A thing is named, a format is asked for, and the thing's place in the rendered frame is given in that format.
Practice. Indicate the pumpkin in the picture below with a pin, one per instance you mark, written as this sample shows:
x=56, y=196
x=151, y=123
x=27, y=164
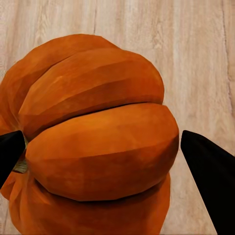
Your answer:
x=99, y=143

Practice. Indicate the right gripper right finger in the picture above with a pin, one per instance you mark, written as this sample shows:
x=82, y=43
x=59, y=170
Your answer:
x=213, y=170

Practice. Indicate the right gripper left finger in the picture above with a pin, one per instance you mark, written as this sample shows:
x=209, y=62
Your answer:
x=12, y=145

